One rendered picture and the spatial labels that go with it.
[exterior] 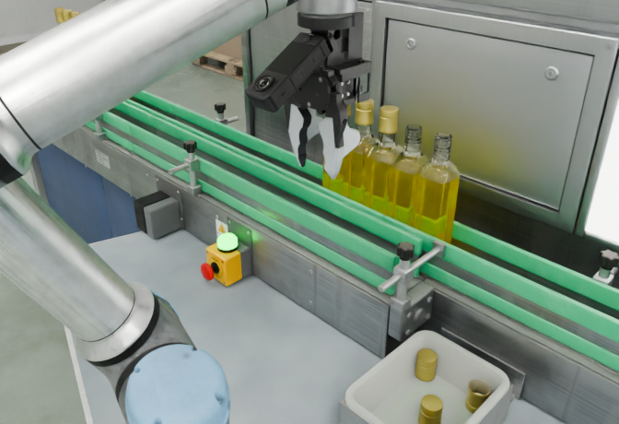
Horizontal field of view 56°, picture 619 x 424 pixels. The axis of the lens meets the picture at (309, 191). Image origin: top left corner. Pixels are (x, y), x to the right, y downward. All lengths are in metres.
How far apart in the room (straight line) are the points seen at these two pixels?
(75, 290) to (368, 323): 0.56
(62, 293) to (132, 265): 0.69
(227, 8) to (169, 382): 0.43
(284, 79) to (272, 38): 0.83
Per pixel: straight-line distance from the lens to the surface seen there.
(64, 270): 0.70
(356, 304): 1.09
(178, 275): 1.34
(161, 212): 1.45
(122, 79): 0.49
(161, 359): 0.75
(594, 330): 0.98
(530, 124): 1.09
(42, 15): 6.98
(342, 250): 1.08
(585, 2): 1.02
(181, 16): 0.49
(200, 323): 1.21
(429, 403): 0.97
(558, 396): 1.06
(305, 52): 0.71
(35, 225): 0.68
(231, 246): 1.26
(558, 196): 1.10
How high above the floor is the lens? 1.52
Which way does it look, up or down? 28 degrees down
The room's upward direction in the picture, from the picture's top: straight up
